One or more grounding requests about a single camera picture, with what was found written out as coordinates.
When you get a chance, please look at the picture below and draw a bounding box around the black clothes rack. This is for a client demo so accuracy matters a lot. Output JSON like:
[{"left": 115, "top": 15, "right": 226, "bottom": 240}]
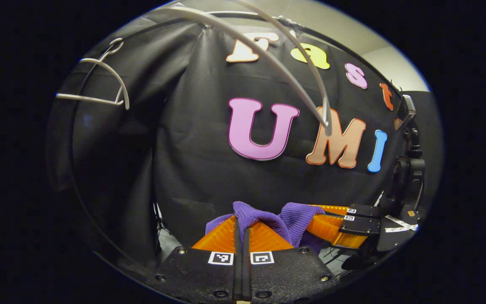
[{"left": 69, "top": 11, "right": 404, "bottom": 262}]

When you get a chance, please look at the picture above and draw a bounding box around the black backdrop cloth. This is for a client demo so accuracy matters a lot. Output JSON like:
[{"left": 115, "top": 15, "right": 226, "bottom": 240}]
[{"left": 47, "top": 8, "right": 444, "bottom": 271}]

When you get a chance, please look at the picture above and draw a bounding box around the white hanger with taped hook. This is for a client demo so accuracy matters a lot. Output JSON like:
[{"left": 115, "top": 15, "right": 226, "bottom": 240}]
[{"left": 159, "top": 0, "right": 333, "bottom": 136}]

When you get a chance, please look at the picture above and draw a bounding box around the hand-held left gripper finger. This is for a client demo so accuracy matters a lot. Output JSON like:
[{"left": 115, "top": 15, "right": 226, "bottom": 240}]
[
  {"left": 242, "top": 220, "right": 340, "bottom": 304},
  {"left": 155, "top": 215, "right": 242, "bottom": 304}
]

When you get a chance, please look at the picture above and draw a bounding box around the purple shirt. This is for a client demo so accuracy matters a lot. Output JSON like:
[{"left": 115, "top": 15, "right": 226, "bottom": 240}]
[{"left": 204, "top": 201, "right": 326, "bottom": 254}]

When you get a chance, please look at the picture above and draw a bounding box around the white plastic hanger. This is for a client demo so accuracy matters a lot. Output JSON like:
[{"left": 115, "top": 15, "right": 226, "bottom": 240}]
[{"left": 55, "top": 38, "right": 130, "bottom": 110}]

